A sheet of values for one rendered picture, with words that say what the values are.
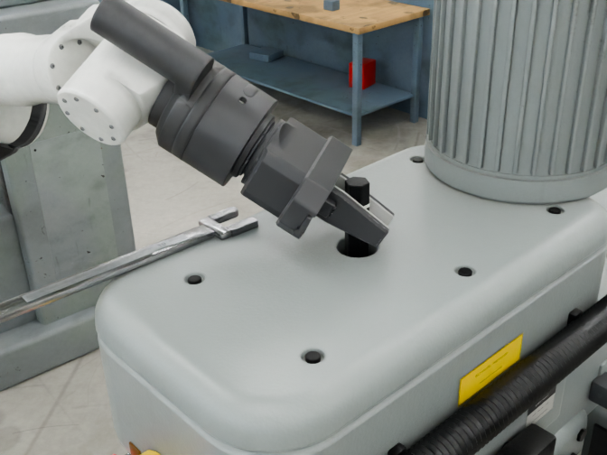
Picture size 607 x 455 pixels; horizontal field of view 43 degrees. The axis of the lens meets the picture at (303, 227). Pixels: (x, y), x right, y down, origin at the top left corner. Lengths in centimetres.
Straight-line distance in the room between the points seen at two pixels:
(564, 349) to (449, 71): 28
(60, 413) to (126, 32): 297
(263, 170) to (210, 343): 15
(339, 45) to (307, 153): 613
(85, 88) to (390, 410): 34
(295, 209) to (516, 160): 24
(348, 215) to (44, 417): 294
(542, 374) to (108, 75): 44
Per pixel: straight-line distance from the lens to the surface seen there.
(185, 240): 70
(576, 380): 95
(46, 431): 345
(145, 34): 64
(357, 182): 66
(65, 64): 75
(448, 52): 77
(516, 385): 69
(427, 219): 74
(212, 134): 64
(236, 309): 62
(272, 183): 64
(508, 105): 75
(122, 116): 65
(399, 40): 631
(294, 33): 718
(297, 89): 625
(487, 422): 66
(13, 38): 82
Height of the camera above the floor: 224
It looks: 29 degrees down
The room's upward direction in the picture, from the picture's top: 1 degrees counter-clockwise
